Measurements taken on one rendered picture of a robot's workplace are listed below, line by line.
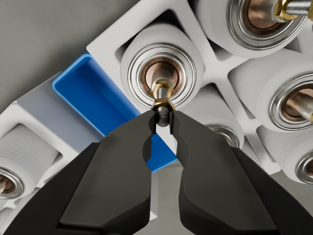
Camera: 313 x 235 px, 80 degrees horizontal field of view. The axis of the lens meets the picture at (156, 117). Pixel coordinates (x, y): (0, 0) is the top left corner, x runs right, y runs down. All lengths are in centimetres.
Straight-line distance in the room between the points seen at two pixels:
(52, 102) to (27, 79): 17
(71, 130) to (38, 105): 7
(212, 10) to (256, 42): 5
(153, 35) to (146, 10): 7
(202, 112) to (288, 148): 15
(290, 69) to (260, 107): 5
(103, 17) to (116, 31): 19
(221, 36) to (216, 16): 2
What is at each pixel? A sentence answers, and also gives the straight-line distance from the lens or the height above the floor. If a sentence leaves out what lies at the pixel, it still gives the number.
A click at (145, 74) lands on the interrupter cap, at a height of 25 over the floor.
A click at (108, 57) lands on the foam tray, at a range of 29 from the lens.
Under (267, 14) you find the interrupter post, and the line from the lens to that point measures 20.
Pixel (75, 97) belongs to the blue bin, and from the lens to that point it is 43.
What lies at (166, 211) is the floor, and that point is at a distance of 83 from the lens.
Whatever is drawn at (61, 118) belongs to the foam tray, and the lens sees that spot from 42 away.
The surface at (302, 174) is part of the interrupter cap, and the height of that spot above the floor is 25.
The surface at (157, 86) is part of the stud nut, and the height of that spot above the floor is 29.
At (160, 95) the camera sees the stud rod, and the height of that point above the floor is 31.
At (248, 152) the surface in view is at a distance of 37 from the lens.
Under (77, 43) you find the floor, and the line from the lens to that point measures 49.
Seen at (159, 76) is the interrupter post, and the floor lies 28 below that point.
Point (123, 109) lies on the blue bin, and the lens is 52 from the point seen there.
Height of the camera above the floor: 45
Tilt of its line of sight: 60 degrees down
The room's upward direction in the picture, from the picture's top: 178 degrees counter-clockwise
